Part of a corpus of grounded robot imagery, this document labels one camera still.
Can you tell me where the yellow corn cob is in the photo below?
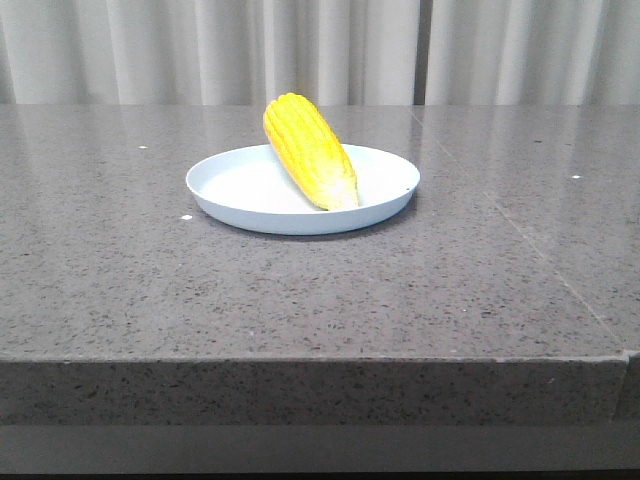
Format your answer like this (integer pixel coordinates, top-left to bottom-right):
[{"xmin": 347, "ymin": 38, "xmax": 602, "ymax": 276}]
[{"xmin": 263, "ymin": 92, "xmax": 359, "ymax": 211}]

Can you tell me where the light blue round plate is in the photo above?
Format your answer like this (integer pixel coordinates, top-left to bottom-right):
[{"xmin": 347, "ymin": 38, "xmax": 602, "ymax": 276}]
[{"xmin": 186, "ymin": 144, "xmax": 421, "ymax": 235}]

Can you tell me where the grey pleated curtain right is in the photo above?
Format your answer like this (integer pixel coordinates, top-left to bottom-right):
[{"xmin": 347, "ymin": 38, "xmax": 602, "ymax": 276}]
[{"xmin": 425, "ymin": 1, "xmax": 639, "ymax": 106}]

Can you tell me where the grey pleated curtain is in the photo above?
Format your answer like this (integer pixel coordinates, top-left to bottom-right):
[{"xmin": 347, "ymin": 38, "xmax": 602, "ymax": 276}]
[
  {"xmin": 425, "ymin": 1, "xmax": 639, "ymax": 106},
  {"xmin": 1, "ymin": 1, "xmax": 430, "ymax": 105}
]

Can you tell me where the grey pleated curtain left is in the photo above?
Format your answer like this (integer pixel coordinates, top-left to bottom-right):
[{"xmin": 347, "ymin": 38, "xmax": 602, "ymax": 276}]
[{"xmin": 1, "ymin": 1, "xmax": 430, "ymax": 105}]

